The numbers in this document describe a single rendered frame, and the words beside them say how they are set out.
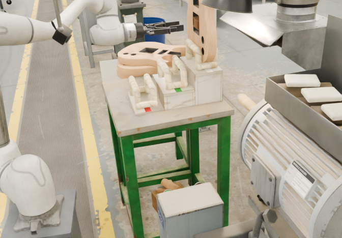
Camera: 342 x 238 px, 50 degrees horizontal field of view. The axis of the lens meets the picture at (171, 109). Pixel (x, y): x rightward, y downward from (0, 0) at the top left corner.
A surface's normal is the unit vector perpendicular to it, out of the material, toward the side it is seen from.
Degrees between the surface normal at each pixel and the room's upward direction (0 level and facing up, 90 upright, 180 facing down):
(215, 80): 90
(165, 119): 0
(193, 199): 0
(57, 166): 0
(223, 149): 90
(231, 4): 71
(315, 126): 90
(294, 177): 62
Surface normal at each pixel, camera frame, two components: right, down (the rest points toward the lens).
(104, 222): -0.05, -0.89
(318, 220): -0.94, -0.04
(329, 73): -0.96, 0.18
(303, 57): 0.28, 0.43
